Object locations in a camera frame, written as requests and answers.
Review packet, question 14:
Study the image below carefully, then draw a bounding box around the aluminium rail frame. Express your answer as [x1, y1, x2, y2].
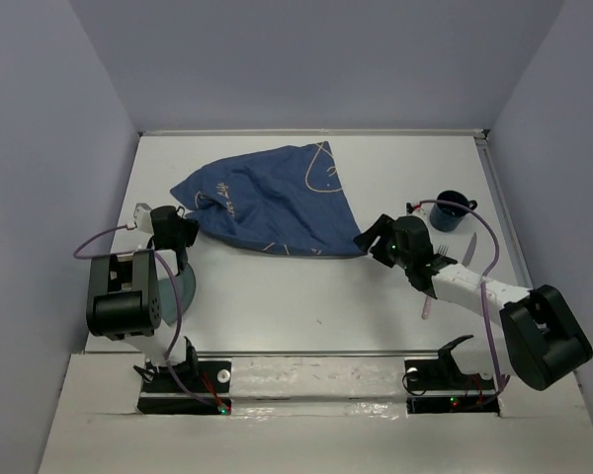
[123, 130, 530, 365]

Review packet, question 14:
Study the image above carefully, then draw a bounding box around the teal plate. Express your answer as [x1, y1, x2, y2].
[147, 239, 197, 328]

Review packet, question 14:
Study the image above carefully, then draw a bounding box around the blue cloth placemat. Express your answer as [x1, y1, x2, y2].
[170, 141, 363, 258]

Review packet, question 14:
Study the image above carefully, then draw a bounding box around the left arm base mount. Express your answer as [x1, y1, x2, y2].
[132, 359, 232, 416]

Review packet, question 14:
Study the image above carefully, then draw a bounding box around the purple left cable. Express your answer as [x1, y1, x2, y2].
[73, 224, 228, 411]

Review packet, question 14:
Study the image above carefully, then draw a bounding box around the fork with pink handle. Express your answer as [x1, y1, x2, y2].
[421, 244, 449, 320]

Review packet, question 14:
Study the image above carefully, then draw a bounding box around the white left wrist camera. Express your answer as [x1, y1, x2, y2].
[126, 202, 153, 234]

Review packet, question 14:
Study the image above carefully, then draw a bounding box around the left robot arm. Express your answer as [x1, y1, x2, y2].
[73, 203, 200, 390]

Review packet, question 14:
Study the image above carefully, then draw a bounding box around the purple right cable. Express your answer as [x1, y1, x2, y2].
[417, 197, 513, 409]

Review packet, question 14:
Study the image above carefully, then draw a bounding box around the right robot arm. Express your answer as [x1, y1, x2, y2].
[354, 214, 593, 391]

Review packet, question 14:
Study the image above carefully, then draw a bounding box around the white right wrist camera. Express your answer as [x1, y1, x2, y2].
[406, 202, 427, 217]

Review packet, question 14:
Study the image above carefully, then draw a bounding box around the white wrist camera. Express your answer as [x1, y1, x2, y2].
[126, 202, 153, 234]
[406, 202, 427, 217]

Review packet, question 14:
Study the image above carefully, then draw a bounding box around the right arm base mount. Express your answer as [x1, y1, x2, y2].
[401, 335, 500, 415]

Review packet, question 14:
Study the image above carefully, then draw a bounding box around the purple cable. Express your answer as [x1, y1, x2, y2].
[417, 197, 513, 409]
[73, 224, 228, 411]

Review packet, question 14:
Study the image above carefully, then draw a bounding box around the dark blue mug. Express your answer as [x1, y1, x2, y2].
[429, 190, 478, 232]

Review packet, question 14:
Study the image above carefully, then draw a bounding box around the knife with pink handle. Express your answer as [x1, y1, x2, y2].
[462, 233, 477, 267]

